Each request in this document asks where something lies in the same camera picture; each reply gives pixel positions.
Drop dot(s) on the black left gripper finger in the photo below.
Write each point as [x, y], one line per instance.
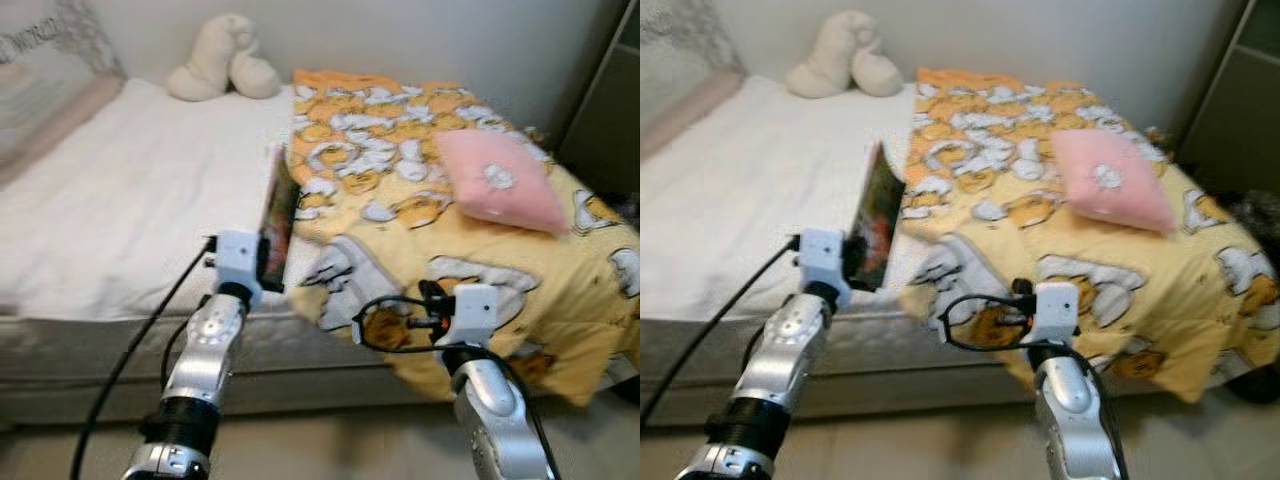
[279, 260]
[868, 262]

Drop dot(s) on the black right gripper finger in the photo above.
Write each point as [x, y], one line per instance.
[431, 294]
[1019, 292]

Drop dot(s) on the dark green red book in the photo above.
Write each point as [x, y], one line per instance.
[880, 205]
[280, 205]

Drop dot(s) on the yellow egg cartoon blanket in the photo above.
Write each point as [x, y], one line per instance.
[500, 255]
[1100, 255]

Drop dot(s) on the pink pillow with egg print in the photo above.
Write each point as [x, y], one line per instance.
[520, 200]
[1130, 200]

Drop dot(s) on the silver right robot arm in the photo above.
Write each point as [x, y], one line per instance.
[490, 410]
[1070, 410]

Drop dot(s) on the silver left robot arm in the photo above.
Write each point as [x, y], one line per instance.
[790, 350]
[205, 350]

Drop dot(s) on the white bed sheet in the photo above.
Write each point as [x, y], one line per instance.
[750, 190]
[130, 200]

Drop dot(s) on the grey bed base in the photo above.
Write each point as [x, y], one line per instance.
[100, 360]
[700, 360]

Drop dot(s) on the beige plush pillow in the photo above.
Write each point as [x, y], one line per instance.
[835, 55]
[215, 60]

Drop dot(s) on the grey sliding wardrobe door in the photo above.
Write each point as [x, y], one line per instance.
[605, 120]
[1230, 110]

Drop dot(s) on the black bin with plastic bag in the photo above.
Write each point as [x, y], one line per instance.
[1260, 215]

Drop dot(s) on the grey mesh bed bumper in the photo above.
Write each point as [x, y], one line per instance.
[680, 80]
[50, 90]

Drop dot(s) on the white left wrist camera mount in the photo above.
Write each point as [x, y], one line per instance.
[822, 258]
[235, 262]

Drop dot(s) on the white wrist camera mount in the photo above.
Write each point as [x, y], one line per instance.
[1055, 312]
[822, 258]
[472, 315]
[235, 262]

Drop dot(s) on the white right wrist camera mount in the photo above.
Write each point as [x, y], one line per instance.
[472, 315]
[1055, 312]

